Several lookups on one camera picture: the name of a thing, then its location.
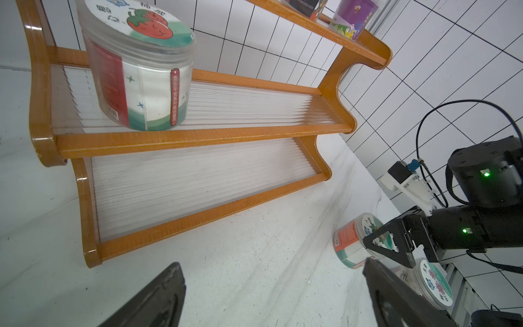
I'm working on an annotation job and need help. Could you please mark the small clear seed container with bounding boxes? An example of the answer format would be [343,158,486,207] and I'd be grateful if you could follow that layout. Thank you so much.
[330,0,379,41]
[283,0,328,20]

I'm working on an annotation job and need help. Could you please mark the jar with pink flower lid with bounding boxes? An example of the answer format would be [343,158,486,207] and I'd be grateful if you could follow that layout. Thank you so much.
[393,258,454,310]

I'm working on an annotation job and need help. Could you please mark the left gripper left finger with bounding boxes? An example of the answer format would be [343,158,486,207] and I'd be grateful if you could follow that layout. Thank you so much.
[101,262,187,326]

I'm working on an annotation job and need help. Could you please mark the jar with strawberry lid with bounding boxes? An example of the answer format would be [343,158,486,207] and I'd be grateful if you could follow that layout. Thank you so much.
[76,1,196,132]

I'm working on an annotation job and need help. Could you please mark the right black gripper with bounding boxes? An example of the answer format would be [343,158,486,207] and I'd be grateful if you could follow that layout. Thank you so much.
[363,206,490,268]

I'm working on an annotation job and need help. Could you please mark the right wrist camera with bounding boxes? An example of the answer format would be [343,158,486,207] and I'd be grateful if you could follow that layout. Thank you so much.
[379,159,437,217]

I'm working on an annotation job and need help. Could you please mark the orange wooden three-tier shelf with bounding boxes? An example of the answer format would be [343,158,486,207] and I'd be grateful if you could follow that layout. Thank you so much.
[17,1,393,268]

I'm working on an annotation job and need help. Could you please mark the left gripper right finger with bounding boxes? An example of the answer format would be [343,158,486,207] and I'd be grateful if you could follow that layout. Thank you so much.
[363,258,456,326]

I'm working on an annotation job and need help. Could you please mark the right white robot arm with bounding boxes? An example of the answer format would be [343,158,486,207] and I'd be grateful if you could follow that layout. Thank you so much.
[363,136,522,268]

